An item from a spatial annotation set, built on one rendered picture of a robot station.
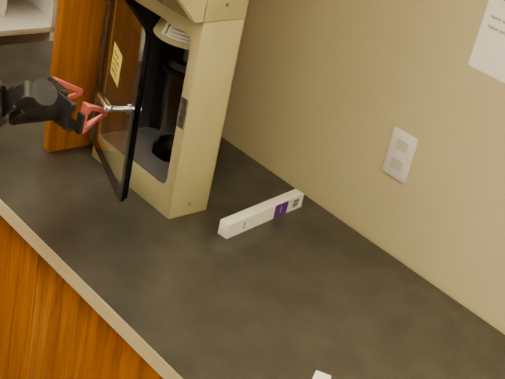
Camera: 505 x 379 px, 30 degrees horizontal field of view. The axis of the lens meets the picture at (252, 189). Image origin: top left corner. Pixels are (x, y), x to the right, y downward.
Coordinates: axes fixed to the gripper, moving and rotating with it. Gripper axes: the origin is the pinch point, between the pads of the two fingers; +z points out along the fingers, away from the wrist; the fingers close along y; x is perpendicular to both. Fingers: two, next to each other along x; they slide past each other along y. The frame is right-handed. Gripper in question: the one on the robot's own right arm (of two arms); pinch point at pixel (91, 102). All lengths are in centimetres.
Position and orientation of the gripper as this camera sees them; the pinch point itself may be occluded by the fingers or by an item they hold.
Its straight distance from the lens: 206.6
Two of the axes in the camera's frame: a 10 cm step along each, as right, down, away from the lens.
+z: 7.1, -1.5, 6.9
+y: -6.6, -5.1, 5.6
